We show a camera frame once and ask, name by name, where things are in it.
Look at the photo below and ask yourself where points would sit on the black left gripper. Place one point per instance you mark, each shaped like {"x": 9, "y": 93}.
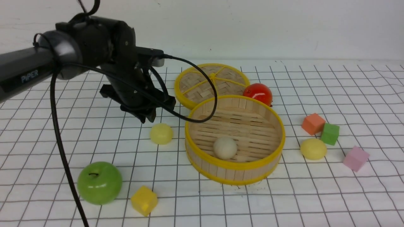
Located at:
{"x": 130, "y": 100}

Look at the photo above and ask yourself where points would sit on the pale yellow bun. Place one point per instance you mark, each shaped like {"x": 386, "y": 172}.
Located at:
{"x": 161, "y": 134}
{"x": 313, "y": 149}

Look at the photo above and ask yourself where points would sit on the white cream bun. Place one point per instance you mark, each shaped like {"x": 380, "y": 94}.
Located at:
{"x": 225, "y": 148}

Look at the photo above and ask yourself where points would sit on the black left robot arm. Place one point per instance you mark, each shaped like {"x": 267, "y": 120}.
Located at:
{"x": 82, "y": 45}

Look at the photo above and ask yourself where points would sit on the woven bamboo steamer lid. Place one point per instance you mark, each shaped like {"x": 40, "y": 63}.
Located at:
{"x": 191, "y": 87}

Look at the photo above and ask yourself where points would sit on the bamboo steamer tray yellow rim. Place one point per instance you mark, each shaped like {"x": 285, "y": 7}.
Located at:
{"x": 255, "y": 127}

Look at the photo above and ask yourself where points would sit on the green apple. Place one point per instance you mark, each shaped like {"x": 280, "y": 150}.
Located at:
{"x": 99, "y": 183}

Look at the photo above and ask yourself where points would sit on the yellow cube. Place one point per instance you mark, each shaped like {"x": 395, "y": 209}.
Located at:
{"x": 144, "y": 200}

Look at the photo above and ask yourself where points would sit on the red tomato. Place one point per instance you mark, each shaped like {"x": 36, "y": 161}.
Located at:
{"x": 259, "y": 92}

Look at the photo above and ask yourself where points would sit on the orange cube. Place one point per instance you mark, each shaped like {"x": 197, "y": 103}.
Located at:
{"x": 313, "y": 124}

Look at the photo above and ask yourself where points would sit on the green cube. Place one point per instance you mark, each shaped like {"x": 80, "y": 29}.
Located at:
{"x": 330, "y": 134}

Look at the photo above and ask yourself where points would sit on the pink cube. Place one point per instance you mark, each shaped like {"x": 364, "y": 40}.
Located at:
{"x": 356, "y": 158}

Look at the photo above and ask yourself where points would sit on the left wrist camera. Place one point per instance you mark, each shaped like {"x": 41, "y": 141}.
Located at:
{"x": 148, "y": 57}

